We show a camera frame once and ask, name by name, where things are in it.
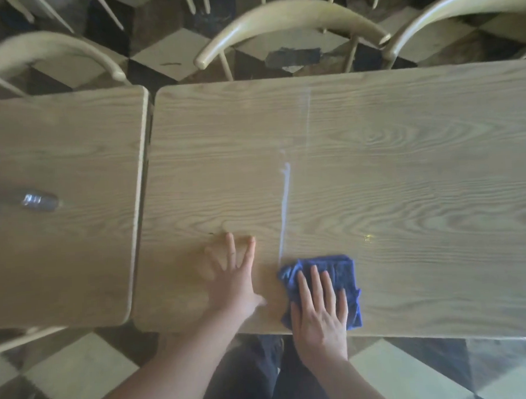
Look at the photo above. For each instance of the person's left hand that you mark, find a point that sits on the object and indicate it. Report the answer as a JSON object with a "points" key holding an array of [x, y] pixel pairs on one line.
{"points": [[234, 290]]}

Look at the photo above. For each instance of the person's right hand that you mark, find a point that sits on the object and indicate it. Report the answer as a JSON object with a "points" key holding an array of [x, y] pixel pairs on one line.
{"points": [[320, 329]]}

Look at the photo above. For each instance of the person's right little finger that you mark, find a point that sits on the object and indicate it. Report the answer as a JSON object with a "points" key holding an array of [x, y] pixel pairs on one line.
{"points": [[343, 303]]}

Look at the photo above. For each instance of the person's right thumb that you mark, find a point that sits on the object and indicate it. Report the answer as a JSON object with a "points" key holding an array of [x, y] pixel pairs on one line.
{"points": [[295, 316]]}

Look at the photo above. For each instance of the person's left thumb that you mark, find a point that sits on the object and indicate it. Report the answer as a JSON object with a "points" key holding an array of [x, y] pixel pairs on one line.
{"points": [[261, 301]]}

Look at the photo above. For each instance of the person's left middle finger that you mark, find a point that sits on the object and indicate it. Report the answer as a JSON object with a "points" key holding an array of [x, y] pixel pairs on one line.
{"points": [[230, 251]]}

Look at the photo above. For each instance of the person's right middle finger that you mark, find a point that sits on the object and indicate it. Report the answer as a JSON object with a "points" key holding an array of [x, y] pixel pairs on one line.
{"points": [[317, 286]]}

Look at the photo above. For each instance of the blue cleaning cloth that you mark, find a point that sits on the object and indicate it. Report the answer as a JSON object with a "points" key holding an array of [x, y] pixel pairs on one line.
{"points": [[340, 272]]}

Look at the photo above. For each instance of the person's left forearm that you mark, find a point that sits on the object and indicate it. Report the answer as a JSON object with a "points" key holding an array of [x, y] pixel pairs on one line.
{"points": [[174, 371]]}

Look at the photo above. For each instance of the person's right forearm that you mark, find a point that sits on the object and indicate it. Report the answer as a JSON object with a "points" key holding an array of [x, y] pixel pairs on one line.
{"points": [[345, 383]]}

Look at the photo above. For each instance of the white liquid streak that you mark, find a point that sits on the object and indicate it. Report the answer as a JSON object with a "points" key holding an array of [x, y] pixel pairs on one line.
{"points": [[285, 205]]}

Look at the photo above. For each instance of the dark trousers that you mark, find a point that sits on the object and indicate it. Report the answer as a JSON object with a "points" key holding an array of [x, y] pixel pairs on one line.
{"points": [[253, 376]]}

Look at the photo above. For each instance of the clear plastic bottle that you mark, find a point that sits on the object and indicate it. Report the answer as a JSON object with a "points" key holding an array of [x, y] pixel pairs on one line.
{"points": [[37, 202]]}

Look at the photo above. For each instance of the light wooden chair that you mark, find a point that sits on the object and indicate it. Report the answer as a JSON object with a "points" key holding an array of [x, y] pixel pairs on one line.
{"points": [[59, 14], [25, 339], [43, 48], [289, 15], [454, 6]]}

